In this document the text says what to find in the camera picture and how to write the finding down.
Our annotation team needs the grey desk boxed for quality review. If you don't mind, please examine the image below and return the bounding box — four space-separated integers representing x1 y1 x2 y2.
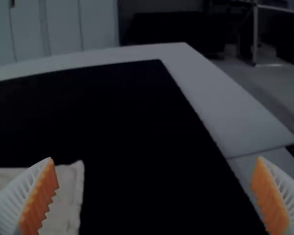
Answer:
251 4 294 66

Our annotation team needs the grey cupboard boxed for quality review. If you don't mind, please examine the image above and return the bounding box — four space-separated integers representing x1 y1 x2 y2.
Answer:
0 0 120 70

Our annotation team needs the black mat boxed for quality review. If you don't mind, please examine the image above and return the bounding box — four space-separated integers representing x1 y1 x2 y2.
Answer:
0 58 270 235

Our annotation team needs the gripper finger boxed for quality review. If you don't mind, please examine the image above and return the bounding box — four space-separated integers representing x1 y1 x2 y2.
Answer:
251 156 294 235
0 156 60 235

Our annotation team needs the pale towel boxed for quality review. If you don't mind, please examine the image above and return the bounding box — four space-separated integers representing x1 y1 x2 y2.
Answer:
0 160 85 235

